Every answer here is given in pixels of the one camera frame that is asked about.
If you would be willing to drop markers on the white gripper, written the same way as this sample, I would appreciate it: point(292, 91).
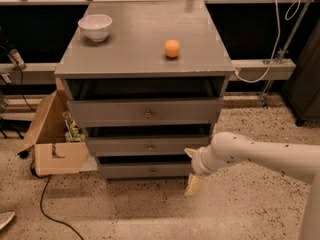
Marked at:
point(198, 162)

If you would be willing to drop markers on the grey bottom drawer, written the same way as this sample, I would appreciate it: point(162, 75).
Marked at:
point(144, 170)

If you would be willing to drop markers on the grey drawer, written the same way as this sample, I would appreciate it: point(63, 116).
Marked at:
point(145, 112)
point(144, 170)
point(144, 145)

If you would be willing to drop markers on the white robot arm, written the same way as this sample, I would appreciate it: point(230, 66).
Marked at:
point(298, 161)

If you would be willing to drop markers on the grey middle drawer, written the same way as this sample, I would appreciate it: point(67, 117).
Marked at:
point(144, 145)

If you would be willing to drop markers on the grey top drawer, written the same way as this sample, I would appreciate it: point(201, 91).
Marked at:
point(145, 112)

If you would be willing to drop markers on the grey drawer cabinet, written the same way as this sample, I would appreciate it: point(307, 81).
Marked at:
point(131, 64)

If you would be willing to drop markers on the orange fruit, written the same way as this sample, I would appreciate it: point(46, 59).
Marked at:
point(172, 48)

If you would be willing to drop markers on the green packet in box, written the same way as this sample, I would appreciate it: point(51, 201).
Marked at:
point(73, 133)

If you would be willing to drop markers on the dark grey cabinet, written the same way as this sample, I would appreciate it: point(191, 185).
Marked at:
point(302, 90)

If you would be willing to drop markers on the cardboard box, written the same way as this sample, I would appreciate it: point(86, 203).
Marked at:
point(46, 140)

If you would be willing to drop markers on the metal stand pole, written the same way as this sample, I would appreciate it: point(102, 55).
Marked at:
point(277, 59)

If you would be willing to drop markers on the white bowl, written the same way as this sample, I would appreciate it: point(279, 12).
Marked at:
point(96, 27)

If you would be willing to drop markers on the white shoe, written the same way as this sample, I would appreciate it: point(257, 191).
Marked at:
point(6, 218)

